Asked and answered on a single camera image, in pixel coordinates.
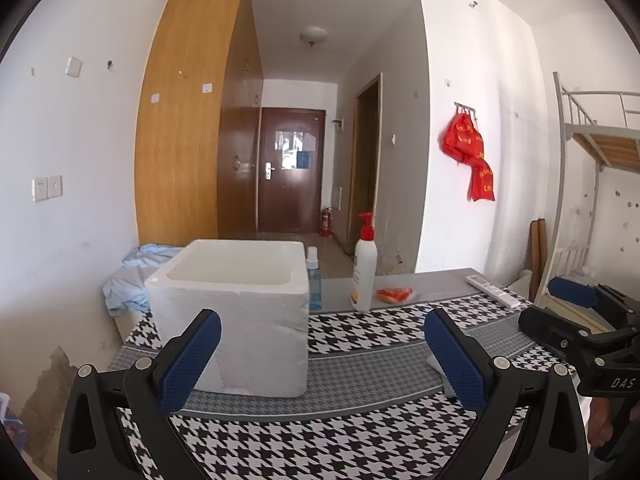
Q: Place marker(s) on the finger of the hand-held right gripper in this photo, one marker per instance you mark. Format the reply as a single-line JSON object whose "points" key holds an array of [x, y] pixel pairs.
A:
{"points": [[572, 291], [550, 327]]}

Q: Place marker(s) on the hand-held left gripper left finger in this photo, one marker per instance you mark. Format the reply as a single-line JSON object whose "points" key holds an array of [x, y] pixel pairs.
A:
{"points": [[192, 360]]}

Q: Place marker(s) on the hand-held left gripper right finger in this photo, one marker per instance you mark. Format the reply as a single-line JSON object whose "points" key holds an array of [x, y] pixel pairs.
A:
{"points": [[457, 365]]}

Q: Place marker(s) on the white foam box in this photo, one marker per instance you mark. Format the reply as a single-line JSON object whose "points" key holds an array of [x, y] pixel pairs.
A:
{"points": [[240, 320]]}

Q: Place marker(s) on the person's right hand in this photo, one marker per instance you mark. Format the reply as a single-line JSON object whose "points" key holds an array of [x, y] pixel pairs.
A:
{"points": [[598, 422]]}

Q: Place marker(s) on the brown wooden poles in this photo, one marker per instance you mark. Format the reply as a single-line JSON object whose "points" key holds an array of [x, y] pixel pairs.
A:
{"points": [[538, 245]]}

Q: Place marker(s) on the white remote control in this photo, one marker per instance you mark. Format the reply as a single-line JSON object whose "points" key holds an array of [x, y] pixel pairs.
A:
{"points": [[492, 291]]}

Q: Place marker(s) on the red snack packet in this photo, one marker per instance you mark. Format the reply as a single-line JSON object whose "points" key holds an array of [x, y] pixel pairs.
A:
{"points": [[395, 295]]}

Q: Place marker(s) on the light blue cloth pile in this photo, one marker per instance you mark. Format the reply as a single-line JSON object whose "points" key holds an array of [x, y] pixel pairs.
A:
{"points": [[130, 280]]}

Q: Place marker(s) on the houndstooth tablecloth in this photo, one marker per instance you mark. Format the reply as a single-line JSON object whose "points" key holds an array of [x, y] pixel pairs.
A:
{"points": [[350, 360]]}

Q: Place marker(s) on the white red pump bottle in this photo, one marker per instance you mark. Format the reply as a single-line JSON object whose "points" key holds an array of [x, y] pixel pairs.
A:
{"points": [[364, 280]]}

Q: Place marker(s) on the white metal bunk bed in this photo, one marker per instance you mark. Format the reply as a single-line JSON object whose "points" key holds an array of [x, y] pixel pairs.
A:
{"points": [[567, 160]]}

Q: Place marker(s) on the blue spray bottle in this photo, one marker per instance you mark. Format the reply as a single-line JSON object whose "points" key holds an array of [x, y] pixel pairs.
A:
{"points": [[314, 290]]}

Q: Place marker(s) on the small red hanging bag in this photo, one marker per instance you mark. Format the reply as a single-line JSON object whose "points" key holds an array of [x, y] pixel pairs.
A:
{"points": [[483, 181]]}

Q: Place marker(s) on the brown entrance door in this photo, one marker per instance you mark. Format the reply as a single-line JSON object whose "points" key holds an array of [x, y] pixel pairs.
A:
{"points": [[290, 200]]}

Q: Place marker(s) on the large red hanging bag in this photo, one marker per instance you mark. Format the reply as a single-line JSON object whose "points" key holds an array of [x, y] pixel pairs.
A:
{"points": [[462, 137]]}

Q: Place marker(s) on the red fire extinguisher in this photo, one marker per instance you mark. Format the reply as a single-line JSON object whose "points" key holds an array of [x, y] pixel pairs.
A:
{"points": [[325, 224]]}

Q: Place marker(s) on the wooden wardrobe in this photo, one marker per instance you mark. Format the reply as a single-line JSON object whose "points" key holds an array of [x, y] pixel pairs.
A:
{"points": [[185, 135]]}

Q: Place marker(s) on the blue door notice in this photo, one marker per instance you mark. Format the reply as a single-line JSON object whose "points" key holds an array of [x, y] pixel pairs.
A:
{"points": [[303, 159]]}

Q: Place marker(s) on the paper sheets on door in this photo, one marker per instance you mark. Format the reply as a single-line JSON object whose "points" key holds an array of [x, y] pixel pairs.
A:
{"points": [[292, 141]]}

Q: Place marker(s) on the round ceiling lamp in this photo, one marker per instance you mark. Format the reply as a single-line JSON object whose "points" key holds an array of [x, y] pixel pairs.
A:
{"points": [[313, 36]]}

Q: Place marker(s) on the wall hook rack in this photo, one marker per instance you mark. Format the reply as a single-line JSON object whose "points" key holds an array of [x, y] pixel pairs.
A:
{"points": [[465, 107]]}

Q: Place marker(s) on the white wall switch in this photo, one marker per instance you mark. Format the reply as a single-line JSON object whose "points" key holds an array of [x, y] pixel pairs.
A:
{"points": [[54, 186], [74, 66]]}

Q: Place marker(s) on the brown side door frame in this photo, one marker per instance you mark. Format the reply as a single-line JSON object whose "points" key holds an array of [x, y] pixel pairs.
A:
{"points": [[365, 160]]}

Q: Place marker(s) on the white wall socket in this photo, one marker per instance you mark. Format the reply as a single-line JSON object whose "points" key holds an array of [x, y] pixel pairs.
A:
{"points": [[40, 189]]}

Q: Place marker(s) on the small wall shelf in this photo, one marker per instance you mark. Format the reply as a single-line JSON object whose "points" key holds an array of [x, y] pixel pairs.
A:
{"points": [[338, 121]]}

